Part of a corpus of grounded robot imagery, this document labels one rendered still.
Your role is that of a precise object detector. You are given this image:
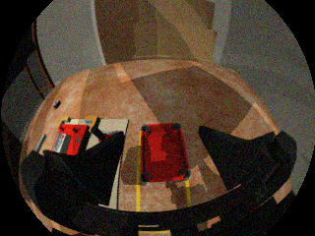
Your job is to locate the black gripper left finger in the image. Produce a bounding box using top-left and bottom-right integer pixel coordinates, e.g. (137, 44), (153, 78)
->
(43, 131), (125, 206)

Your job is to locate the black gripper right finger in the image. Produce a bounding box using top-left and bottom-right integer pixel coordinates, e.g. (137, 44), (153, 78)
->
(198, 126), (275, 191)

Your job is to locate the black toy tyre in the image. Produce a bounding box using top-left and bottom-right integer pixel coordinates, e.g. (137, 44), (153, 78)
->
(52, 99), (62, 109)

